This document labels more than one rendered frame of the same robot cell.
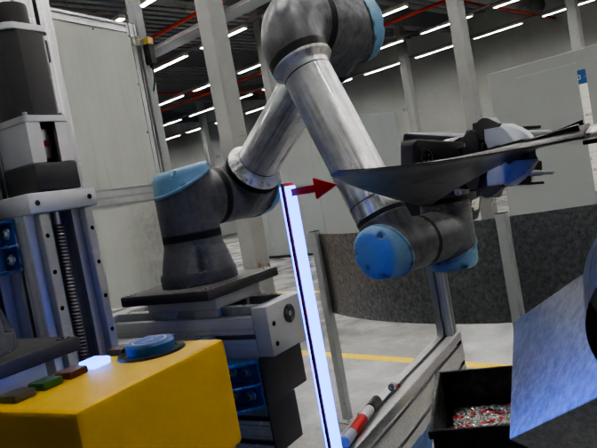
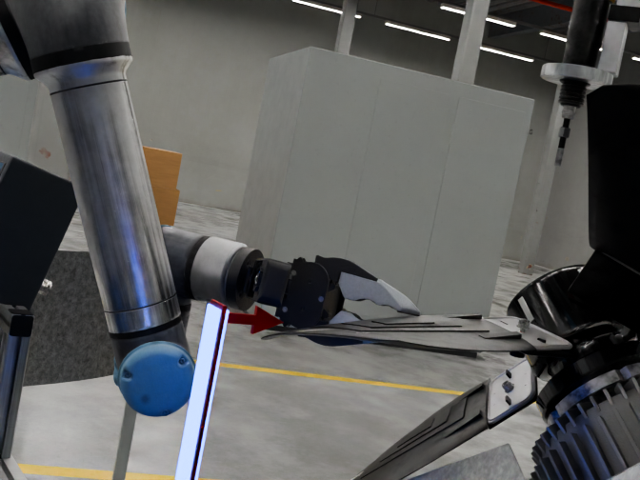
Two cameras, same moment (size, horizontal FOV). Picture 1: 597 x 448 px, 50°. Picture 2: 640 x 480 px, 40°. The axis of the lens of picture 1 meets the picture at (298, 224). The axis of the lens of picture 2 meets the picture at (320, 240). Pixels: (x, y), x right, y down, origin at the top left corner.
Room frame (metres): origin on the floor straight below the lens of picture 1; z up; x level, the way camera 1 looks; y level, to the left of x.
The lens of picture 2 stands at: (0.33, 0.60, 1.31)
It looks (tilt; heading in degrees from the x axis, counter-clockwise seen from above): 4 degrees down; 298
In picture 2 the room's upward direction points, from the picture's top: 11 degrees clockwise
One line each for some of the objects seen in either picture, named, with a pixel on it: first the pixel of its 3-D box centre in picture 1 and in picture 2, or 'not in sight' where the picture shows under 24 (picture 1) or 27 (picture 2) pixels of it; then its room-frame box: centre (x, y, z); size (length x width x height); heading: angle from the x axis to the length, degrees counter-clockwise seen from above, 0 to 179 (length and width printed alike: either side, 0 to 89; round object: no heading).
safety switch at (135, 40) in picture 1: (146, 63); not in sight; (2.73, 0.52, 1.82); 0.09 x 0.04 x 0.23; 151
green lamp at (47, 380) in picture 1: (45, 383); not in sight; (0.46, 0.20, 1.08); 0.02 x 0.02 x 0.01; 61
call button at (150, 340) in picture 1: (150, 348); not in sight; (0.52, 0.14, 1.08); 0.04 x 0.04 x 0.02
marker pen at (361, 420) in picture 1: (362, 420); not in sight; (0.83, -0.04, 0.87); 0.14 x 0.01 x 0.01; 156
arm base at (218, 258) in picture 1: (195, 256); not in sight; (1.25, 0.21, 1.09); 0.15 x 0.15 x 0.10
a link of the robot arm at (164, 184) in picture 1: (187, 197); not in sight; (1.25, 0.21, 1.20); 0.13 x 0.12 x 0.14; 132
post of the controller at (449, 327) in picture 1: (438, 284); (9, 383); (1.20, -0.24, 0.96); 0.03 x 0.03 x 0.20; 61
